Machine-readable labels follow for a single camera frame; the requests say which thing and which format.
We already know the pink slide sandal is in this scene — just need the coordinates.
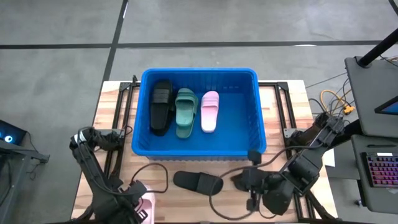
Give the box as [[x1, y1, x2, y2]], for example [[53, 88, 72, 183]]
[[200, 90, 220, 134], [140, 190, 157, 224]]

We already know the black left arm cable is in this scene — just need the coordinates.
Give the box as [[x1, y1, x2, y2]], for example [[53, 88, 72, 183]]
[[130, 162, 169, 194]]

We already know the black round pole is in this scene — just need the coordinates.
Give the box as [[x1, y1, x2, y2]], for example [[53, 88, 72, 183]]
[[356, 27, 398, 68]]

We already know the computer with blue light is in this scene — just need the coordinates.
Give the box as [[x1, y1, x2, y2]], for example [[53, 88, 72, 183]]
[[0, 119, 27, 146]]

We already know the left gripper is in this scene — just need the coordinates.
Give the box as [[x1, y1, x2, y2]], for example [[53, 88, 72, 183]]
[[123, 180, 149, 223]]

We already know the black aluminium rig frame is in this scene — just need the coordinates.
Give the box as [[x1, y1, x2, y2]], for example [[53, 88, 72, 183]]
[[70, 81, 339, 223]]

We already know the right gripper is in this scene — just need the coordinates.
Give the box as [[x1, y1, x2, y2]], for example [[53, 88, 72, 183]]
[[247, 151, 272, 213]]

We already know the black flat monitor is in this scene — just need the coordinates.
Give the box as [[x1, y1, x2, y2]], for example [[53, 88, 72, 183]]
[[374, 95, 398, 116]]

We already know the backlit computer keyboard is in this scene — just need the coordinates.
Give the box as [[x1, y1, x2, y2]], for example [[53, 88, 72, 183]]
[[361, 151, 398, 189]]

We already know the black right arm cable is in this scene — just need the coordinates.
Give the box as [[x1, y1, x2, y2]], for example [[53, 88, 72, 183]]
[[208, 145, 315, 220]]

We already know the blue plastic bin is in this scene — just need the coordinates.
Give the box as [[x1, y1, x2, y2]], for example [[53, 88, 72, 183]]
[[131, 67, 267, 161]]

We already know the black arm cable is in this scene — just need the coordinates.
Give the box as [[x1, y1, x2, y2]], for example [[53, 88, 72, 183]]
[[208, 145, 315, 220], [130, 162, 169, 194]]

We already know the grey desk with keyboard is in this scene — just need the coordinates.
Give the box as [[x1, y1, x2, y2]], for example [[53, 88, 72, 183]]
[[350, 134, 398, 215]]

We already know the black metal stand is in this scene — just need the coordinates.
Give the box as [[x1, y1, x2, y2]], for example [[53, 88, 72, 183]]
[[0, 139, 50, 224]]

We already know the grey desk with pole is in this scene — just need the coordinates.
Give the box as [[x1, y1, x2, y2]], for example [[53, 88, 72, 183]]
[[344, 55, 398, 138]]

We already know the yellow cable with connector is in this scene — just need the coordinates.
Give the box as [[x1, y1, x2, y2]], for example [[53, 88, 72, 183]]
[[320, 89, 356, 115]]

